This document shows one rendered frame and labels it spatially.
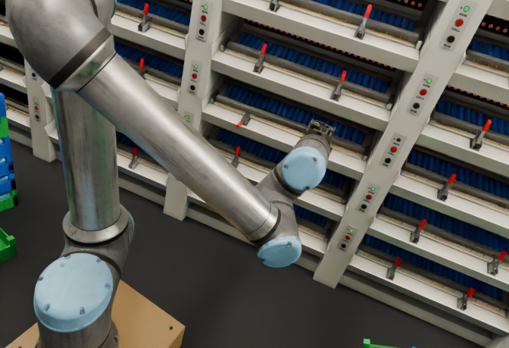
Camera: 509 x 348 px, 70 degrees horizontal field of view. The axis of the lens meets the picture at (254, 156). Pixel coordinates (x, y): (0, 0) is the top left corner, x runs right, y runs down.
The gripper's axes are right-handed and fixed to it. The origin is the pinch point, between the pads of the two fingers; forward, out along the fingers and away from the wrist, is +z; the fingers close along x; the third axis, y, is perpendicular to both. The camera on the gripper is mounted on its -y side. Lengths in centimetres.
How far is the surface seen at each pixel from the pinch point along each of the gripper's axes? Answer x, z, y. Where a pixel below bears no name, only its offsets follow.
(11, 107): 137, 18, -43
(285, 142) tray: 10.3, 7.9, -8.2
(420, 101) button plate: -23.2, 3.3, 19.7
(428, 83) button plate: -22.9, 2.4, 25.2
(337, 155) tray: -7.8, 10.5, -6.7
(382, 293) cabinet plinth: -45, 19, -56
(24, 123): 126, 15, -46
